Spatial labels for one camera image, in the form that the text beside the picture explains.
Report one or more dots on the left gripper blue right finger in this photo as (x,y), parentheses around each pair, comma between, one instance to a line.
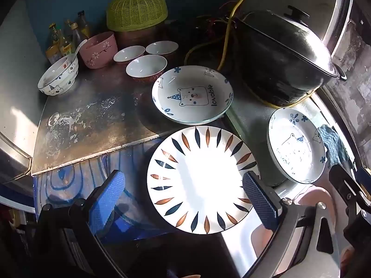
(264,200)

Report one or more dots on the lovable bear deep plate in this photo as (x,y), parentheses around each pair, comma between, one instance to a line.
(192,95)

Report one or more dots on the leaf pattern white plate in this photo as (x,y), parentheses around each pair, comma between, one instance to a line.
(195,179)

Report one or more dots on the yellow lid spice jar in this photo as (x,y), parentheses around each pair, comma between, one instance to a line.
(53,54)

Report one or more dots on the blue white striped cloth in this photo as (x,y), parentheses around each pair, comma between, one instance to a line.
(336,151)

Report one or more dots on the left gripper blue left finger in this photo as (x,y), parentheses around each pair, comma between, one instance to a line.
(102,202)

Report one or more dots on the red white small bowl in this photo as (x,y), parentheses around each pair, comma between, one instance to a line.
(126,55)
(166,49)
(146,68)

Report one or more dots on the black electric cooker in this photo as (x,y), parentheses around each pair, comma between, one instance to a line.
(279,58)

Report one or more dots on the clear vinegar bottle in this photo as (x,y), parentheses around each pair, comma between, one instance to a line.
(77,35)

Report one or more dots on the white ceramic spoon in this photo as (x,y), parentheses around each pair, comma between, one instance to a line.
(76,49)

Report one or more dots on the bear flower deep plate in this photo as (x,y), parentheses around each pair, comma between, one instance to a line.
(296,146)

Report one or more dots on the green plastic food cover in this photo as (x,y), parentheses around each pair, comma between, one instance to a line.
(134,15)

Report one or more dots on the dark sauce bottle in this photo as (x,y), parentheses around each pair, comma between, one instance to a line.
(83,24)

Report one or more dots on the pink floral bowl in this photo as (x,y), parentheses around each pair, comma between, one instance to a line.
(99,50)

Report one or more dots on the copper metal pot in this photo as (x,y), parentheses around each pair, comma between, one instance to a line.
(141,37)

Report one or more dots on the bear pattern white bowl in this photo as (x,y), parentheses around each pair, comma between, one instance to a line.
(60,77)

